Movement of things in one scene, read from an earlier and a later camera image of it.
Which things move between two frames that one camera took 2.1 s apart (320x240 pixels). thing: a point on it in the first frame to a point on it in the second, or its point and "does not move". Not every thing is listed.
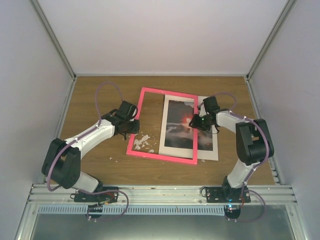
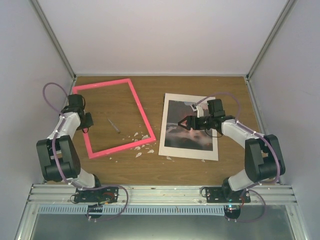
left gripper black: [135, 129] to [89, 123]
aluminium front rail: [159, 195] does not move
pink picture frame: [160, 156] to [123, 147]
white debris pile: [137, 142] does not move
